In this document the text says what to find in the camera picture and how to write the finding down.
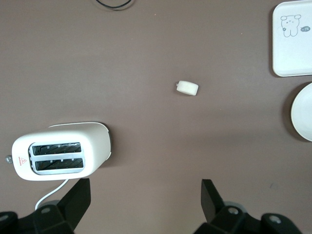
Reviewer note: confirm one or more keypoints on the round cream plate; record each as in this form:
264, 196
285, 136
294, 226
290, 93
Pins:
304, 112

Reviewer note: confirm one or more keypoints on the brown table cover mat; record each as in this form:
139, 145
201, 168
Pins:
146, 48

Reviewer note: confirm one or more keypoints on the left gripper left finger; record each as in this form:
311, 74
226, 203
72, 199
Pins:
63, 217

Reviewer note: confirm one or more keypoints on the small white steamed bun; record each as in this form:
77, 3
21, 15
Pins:
187, 88

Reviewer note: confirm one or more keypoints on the white two-slot toaster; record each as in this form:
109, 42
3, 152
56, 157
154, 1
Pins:
97, 146

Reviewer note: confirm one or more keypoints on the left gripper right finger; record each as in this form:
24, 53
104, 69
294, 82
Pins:
219, 219

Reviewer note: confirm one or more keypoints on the cream tray with rabbit print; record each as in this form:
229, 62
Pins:
292, 56

